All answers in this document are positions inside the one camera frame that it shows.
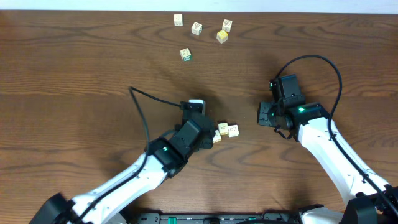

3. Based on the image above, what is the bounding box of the white block yellow edge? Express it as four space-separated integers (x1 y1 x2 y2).
213 130 221 143

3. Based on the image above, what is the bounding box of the white block yellow side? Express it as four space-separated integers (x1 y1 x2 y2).
218 123 229 136

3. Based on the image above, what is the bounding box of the white block blue letter T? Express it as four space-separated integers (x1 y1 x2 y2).
228 124 239 138

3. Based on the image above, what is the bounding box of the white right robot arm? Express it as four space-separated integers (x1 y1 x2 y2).
257 75 397 223

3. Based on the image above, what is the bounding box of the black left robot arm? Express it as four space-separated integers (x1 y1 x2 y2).
31 100 215 224

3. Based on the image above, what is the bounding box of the white block teal side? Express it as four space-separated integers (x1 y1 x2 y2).
180 48 192 62

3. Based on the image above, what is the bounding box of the yellow topped block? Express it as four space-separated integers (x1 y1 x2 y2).
216 30 229 44

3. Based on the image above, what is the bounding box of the white block tilted top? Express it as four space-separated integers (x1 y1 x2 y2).
191 22 203 35

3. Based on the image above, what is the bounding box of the white patterned block top right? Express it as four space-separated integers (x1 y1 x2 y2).
222 19 233 32

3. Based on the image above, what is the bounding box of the white block top left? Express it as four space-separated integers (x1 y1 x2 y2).
174 14 183 27

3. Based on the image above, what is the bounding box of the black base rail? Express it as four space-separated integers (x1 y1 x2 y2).
128 212 303 224

